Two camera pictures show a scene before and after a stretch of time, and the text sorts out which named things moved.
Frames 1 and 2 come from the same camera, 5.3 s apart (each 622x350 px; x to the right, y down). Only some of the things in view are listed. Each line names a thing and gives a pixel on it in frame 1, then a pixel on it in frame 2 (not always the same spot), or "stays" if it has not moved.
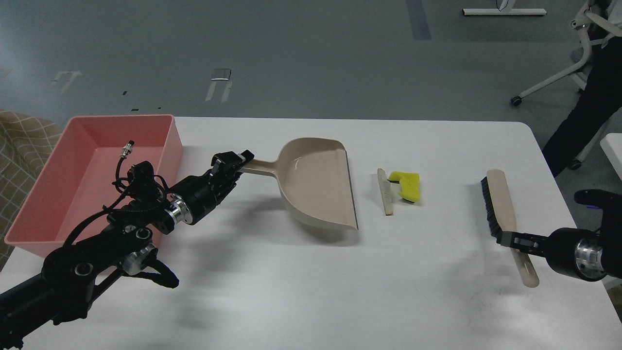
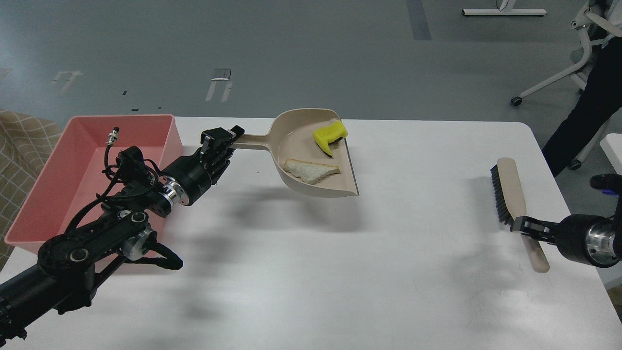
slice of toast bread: [385, 192] -> [310, 172]
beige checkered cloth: [26, 141] stays
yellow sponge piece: [409, 183] -> [323, 136]
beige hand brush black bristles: [500, 218] -> [511, 205]
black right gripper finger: [514, 238] -> [520, 222]
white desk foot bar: [496, 11] stays
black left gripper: [199, 194] -> [189, 178]
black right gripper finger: [527, 245] -> [551, 238]
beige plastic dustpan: [315, 179] -> [290, 137]
